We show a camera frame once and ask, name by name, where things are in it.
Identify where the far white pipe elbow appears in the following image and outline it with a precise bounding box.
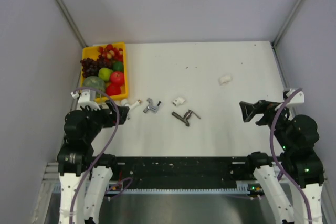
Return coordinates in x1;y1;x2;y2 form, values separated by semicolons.
218;74;233;86

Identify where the chrome water faucet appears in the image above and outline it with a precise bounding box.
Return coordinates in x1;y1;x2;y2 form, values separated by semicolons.
143;98;161;114

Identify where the green striped melon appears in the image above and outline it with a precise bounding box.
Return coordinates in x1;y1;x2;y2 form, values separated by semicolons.
82;76;106;92

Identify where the dark bronze water faucet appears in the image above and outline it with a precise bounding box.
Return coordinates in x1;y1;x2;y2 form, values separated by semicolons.
171;110;201;127

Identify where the green apple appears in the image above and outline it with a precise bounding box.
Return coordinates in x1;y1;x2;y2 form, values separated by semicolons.
98;68;113;82

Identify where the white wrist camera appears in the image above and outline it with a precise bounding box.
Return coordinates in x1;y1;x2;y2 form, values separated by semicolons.
282;88;305;108
71;87;99;106

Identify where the white faucet with brass tip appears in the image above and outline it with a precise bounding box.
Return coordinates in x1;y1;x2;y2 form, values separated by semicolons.
121;99;142;120

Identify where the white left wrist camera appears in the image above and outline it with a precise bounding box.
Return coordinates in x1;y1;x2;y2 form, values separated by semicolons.
71;87;99;106

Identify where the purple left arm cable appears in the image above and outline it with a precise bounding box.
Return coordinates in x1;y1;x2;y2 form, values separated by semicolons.
69;87;133;224

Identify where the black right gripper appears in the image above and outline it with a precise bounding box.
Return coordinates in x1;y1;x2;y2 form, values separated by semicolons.
239;99;293;150

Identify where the dark purple grape bunch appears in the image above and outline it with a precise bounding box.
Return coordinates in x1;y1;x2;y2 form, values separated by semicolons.
80;55;112;78

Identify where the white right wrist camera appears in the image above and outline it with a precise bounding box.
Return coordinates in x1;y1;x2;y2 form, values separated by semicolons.
282;88;305;108

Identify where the red apple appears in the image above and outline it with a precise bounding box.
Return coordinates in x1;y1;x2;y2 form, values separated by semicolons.
110;71;125;86
106;83;121;96

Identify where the dark green lime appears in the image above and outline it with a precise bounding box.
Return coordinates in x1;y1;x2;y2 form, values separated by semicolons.
112;61;124;72

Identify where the white slotted cable duct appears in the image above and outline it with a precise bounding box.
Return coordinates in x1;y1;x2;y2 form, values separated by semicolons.
54;180;266;196

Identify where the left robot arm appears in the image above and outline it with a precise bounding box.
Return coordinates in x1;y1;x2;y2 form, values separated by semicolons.
57;102;129;223

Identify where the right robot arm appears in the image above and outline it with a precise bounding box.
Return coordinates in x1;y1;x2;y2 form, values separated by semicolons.
239;99;324;223

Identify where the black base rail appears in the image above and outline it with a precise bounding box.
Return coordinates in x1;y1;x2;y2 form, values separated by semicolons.
112;155;256;191

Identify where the white pipe elbow fitting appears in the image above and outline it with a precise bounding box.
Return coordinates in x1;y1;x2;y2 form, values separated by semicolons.
172;97;186;106

